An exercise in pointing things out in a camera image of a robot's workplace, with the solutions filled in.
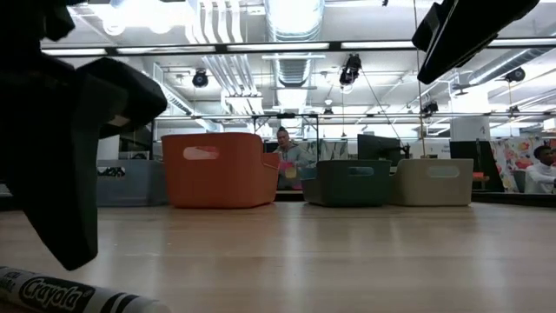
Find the dark partition panel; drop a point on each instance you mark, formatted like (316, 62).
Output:
(488, 165)

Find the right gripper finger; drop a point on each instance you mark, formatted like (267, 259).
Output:
(478, 30)
(434, 26)

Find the teal plastic bin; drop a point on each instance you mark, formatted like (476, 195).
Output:
(347, 187)

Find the floral cloth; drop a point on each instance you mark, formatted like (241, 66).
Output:
(332, 150)
(512, 161)

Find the black overhead beam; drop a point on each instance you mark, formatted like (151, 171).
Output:
(334, 44)

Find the orange plastic bin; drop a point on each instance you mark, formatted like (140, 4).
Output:
(221, 178)

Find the silver ventilation duct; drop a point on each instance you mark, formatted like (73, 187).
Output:
(295, 69)
(491, 71)

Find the white light strip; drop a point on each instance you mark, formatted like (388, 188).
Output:
(165, 49)
(74, 52)
(521, 42)
(378, 44)
(278, 46)

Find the white plastic bin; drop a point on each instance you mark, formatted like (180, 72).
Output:
(434, 189)

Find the black background table frame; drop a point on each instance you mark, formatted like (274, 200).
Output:
(286, 116)

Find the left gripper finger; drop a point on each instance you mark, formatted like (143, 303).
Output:
(65, 195)

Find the smoky grey plastic bin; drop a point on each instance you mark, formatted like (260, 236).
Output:
(134, 191)

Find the black ceiling spotlight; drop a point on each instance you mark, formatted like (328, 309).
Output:
(430, 108)
(351, 69)
(200, 79)
(515, 75)
(328, 113)

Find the thin beige pole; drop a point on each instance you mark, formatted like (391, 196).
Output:
(420, 121)

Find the person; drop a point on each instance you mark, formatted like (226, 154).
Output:
(540, 174)
(291, 152)
(140, 156)

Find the white crayon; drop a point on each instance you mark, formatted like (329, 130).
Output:
(65, 295)

